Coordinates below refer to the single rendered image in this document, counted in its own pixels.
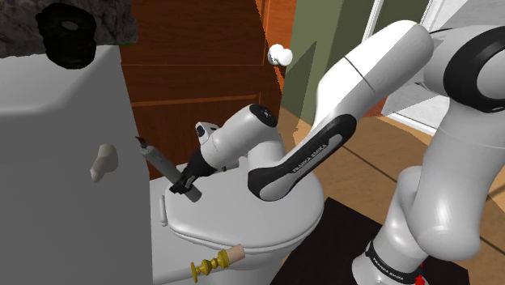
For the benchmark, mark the beige candle in brass holder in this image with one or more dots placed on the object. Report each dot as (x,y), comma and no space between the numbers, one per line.
(221,260)

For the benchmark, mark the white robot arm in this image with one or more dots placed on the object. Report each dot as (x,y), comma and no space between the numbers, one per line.
(446,197)

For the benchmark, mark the grey candle with red wick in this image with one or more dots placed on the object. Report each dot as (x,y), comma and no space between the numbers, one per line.
(161,162)

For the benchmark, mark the grey toilet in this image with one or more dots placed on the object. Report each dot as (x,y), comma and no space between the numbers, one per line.
(59,165)

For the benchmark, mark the dark grey mottled block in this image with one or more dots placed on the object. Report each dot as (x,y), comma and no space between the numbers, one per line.
(114,23)

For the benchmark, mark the brown wooden door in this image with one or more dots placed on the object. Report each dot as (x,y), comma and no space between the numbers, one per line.
(197,59)

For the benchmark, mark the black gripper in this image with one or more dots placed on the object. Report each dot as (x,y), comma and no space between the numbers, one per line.
(199,167)

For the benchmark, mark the black robot stand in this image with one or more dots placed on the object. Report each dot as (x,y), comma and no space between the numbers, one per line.
(327,244)

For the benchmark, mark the white-framed glass door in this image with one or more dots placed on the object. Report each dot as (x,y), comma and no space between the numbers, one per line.
(410,110)

